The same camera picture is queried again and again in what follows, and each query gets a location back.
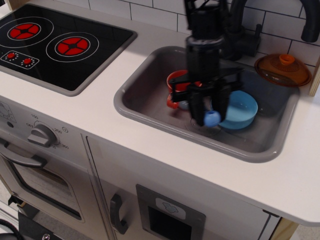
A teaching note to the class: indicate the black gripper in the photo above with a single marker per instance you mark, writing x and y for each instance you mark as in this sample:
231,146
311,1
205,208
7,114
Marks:
206,78

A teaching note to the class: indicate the grey and blue toy spoon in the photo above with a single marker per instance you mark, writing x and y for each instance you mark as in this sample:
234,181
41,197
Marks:
211,118

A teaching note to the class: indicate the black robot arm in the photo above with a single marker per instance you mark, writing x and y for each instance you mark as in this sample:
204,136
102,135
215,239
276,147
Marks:
207,22

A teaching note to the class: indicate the blue plastic bowl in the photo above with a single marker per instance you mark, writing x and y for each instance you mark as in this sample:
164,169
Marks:
241,111

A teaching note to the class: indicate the grey toy sink basin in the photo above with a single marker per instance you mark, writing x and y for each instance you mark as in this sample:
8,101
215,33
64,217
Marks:
143,98

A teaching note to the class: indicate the orange plastic cup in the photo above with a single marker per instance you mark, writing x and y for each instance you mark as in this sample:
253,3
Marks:
179,88

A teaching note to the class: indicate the dark grey toy faucet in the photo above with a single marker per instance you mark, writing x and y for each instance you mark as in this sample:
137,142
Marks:
243,43

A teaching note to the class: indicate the orange transparent pot lid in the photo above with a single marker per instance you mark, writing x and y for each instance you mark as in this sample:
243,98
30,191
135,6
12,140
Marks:
283,69

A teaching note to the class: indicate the white cabinet door with panel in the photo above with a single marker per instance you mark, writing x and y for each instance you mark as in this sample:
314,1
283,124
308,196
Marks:
160,202

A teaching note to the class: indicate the black toy stove top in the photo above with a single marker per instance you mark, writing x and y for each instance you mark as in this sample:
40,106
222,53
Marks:
58,51

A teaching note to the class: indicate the grey oven knob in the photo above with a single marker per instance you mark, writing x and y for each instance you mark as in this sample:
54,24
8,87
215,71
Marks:
41,135

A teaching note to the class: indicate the white toy oven door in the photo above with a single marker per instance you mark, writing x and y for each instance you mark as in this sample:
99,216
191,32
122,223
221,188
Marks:
61,190

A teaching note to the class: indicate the grey cabinet door handle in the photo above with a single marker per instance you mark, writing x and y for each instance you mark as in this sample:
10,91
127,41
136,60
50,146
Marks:
118,224

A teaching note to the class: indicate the grey oven door handle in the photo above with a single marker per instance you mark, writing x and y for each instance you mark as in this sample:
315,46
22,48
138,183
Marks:
34,161

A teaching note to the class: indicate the black base plate with screw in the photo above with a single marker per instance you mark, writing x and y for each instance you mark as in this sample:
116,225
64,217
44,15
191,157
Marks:
31,230

